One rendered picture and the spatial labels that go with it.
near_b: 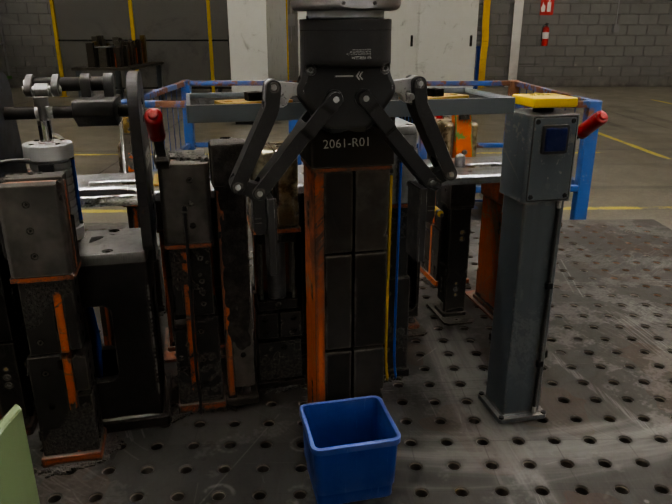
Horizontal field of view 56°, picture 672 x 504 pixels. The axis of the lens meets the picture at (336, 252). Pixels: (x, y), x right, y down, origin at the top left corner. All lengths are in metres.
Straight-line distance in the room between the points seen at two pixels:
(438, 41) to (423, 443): 8.27
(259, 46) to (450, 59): 2.58
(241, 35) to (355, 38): 8.39
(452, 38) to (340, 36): 8.54
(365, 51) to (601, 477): 0.63
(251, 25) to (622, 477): 8.29
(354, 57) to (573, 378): 0.75
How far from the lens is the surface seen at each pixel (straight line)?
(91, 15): 13.55
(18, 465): 0.64
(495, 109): 0.76
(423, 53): 8.98
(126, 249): 0.87
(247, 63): 8.89
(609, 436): 1.00
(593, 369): 1.16
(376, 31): 0.52
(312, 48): 0.52
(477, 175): 1.12
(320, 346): 0.81
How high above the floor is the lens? 1.24
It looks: 19 degrees down
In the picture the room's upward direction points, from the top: straight up
